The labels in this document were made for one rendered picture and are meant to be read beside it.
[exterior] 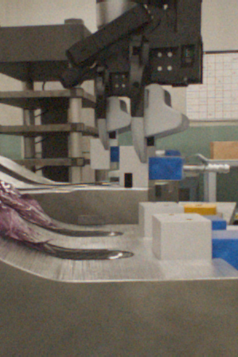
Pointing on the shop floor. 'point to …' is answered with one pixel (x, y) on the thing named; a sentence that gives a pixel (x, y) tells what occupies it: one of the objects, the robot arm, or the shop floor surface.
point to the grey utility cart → (215, 182)
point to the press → (51, 156)
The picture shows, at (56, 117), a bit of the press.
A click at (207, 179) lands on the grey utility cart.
